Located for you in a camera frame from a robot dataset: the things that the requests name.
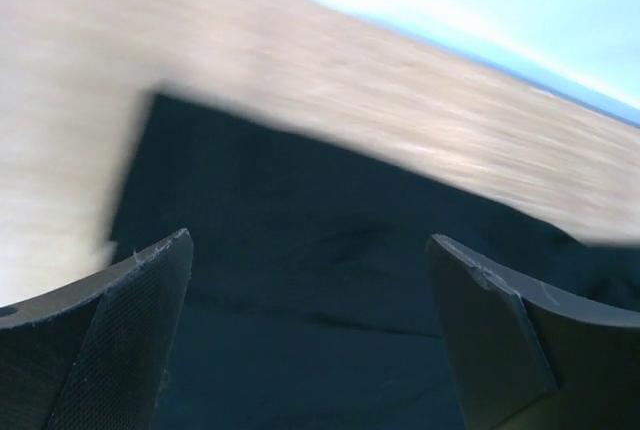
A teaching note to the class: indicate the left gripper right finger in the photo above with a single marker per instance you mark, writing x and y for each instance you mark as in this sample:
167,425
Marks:
528,355

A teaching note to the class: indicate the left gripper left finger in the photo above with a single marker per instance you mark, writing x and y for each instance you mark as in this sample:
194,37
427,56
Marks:
92,354

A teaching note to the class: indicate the black t shirt blue logo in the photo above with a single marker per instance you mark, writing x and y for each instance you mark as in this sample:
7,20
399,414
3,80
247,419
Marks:
309,305

